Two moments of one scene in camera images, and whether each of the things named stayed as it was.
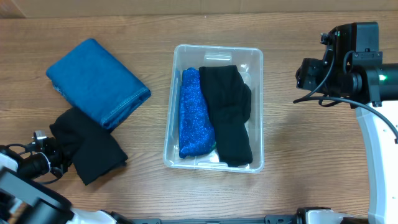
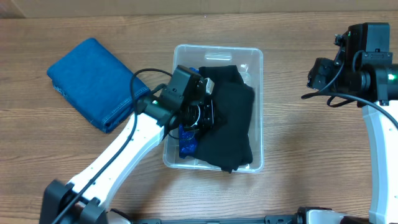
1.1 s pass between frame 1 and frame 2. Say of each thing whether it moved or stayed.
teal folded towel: stayed
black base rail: stayed
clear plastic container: stayed
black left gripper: moved
